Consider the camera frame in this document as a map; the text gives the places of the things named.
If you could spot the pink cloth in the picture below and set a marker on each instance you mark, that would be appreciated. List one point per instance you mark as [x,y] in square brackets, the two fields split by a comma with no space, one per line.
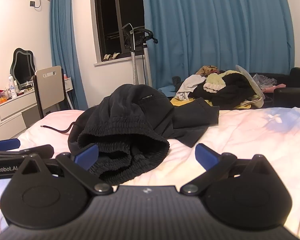
[268,89]

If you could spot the garment steamer stand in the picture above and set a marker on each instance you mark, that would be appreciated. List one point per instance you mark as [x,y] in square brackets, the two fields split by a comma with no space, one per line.
[134,62]

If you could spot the blue curtain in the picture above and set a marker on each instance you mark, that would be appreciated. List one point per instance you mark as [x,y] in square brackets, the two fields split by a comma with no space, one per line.
[215,30]
[63,42]

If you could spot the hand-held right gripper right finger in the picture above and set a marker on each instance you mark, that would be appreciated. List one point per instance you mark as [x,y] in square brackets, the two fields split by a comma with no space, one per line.
[205,155]

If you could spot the white spray bottle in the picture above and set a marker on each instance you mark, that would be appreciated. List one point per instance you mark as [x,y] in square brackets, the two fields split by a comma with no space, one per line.
[13,88]

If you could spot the white shirt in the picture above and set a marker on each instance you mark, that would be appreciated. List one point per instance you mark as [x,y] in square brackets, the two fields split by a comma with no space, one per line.
[190,86]

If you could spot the clear plastic bag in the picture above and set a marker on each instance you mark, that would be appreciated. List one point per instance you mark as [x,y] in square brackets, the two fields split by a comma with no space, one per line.
[265,80]

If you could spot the black sofa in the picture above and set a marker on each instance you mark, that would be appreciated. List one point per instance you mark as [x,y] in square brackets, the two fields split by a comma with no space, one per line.
[290,92]

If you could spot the brown garment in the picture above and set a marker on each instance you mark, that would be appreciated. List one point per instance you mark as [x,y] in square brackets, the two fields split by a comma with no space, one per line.
[208,70]

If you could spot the dark window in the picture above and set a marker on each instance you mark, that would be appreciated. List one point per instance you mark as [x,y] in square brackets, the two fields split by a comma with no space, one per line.
[110,17]

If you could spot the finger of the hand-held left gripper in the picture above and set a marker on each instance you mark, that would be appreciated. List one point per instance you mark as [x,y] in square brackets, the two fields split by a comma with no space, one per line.
[7,144]
[37,151]

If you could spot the black wall socket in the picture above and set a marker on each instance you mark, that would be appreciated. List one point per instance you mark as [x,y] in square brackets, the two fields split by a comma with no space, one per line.
[33,3]

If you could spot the yellow cloth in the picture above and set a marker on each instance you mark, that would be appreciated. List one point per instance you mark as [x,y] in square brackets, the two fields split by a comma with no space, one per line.
[182,102]

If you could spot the beige backed chair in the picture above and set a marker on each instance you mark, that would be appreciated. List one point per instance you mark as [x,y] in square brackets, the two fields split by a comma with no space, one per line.
[51,82]

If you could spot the clear plastic lid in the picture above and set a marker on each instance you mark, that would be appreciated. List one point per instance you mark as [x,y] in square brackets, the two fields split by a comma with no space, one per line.
[251,80]

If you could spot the pale yellow fleece garment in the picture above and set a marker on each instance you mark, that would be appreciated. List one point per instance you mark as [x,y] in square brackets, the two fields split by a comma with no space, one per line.
[215,83]

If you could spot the white dresser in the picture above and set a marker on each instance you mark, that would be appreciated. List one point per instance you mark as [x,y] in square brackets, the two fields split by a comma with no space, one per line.
[12,106]

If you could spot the black framed mirror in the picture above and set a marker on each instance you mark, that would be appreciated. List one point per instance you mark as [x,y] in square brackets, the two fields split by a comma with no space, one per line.
[22,67]

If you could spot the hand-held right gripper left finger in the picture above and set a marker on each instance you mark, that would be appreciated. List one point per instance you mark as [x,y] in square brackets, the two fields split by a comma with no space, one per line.
[86,155]

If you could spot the beige cloth on windowsill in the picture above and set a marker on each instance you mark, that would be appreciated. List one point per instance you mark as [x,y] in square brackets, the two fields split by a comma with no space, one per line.
[111,56]

